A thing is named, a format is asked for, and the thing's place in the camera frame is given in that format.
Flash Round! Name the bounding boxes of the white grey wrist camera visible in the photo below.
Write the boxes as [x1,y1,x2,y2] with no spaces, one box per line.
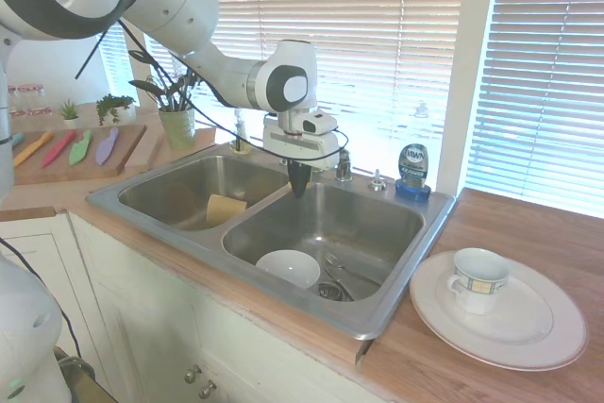
[301,111,340,137]

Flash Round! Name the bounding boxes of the white patterned teacup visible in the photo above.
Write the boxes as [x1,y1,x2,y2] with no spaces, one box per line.
[445,246,512,316]

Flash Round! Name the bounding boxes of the white kitchen cabinets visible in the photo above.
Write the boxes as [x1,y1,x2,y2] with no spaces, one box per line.
[0,208,393,403]

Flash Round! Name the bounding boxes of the orange knife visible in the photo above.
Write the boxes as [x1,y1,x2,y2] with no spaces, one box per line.
[13,129,56,169]

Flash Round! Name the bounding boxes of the wooden cutting board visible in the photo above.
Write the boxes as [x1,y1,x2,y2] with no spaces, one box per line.
[12,124,149,187]

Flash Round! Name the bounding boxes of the green potted leafy plant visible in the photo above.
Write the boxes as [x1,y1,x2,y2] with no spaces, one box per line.
[127,48,203,151]

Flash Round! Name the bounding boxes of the green knife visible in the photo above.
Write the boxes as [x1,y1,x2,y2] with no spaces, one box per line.
[67,128,93,167]

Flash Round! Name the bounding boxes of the blue Dawn dish soap bottle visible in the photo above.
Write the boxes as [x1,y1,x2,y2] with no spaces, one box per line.
[394,143,432,203]

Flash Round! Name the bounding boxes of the narrow white window blinds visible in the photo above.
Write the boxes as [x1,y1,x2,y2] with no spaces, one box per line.
[464,0,604,221]

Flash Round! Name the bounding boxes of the wide white window blinds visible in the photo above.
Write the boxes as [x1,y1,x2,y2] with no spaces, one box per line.
[141,0,469,183]

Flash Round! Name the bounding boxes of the white bowl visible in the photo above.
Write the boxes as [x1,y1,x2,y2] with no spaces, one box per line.
[255,248,322,291]

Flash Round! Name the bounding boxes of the white dinner plate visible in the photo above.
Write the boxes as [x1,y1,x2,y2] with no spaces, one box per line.
[409,248,589,373]

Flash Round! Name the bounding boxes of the jars with red checkered lids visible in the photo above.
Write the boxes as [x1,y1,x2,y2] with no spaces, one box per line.
[6,83,49,119]

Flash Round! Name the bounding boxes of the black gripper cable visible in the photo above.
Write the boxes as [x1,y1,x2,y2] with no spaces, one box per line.
[116,19,352,162]

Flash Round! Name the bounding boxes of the small bushy potted plant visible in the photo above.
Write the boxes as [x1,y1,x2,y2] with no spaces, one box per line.
[94,92,138,127]

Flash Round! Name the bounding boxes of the light wooden board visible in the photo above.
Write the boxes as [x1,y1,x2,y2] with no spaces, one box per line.
[123,126,218,174]

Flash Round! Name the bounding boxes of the purple knife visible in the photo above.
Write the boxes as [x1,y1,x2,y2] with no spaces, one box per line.
[94,126,121,164]

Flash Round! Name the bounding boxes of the clear hand soap bottle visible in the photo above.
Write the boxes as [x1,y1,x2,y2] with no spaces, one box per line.
[230,108,253,156]

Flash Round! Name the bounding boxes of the metal sink drain strainer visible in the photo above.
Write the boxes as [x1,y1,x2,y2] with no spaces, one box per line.
[316,281,354,303]

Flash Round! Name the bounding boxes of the stainless steel double sink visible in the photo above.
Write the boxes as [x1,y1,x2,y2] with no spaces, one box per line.
[85,142,459,343]

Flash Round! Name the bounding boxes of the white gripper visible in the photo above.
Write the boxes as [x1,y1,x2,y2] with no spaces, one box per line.
[261,114,343,200]

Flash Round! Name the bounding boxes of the chrome faucet lever handle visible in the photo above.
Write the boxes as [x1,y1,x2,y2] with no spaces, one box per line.
[335,147,355,184]

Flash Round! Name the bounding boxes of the small succulent plant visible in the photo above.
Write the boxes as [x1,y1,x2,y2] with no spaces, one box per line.
[58,99,82,130]

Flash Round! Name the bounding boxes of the red knife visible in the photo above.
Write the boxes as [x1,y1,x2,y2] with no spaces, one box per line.
[41,129,78,170]

